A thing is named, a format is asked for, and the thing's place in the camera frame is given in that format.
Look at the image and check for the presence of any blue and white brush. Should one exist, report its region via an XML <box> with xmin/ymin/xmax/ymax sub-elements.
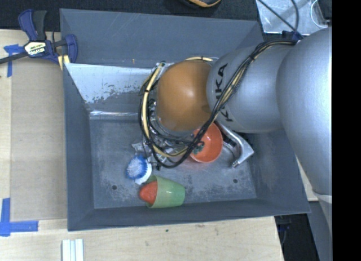
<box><xmin>125</xmin><ymin>154</ymin><xmax>153</xmax><ymax>185</ymax></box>

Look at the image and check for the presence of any orange bowl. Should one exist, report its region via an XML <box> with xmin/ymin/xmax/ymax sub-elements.
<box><xmin>189</xmin><ymin>122</ymin><xmax>224</xmax><ymax>163</ymax></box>

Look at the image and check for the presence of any red toy strawberry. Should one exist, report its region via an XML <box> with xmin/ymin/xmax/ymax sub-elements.
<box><xmin>138</xmin><ymin>180</ymin><xmax>159</xmax><ymax>203</ymax></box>

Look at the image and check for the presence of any green cup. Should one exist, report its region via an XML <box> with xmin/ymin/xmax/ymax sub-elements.
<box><xmin>144</xmin><ymin>175</ymin><xmax>186</xmax><ymax>209</ymax></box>

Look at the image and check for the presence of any grey metal bin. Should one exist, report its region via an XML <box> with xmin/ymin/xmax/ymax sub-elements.
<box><xmin>59</xmin><ymin>8</ymin><xmax>311</xmax><ymax>231</ymax></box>

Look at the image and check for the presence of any pale wood board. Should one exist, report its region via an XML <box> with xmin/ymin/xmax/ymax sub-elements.
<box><xmin>10</xmin><ymin>30</ymin><xmax>69</xmax><ymax>222</ymax></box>

